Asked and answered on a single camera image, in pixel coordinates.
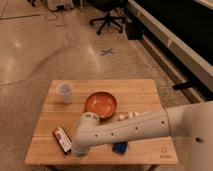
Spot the orange bowl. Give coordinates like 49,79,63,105
85,92,117,119

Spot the blue sponge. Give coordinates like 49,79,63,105
112,142,128,155

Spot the translucent plastic cup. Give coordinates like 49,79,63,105
56,82,73,104

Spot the long white black counter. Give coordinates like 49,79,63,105
127,0,213,101

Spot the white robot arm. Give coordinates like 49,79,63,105
72,101,213,171

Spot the black office chair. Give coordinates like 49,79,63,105
86,0,125,35

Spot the wooden table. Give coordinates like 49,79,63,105
25,79,178,166

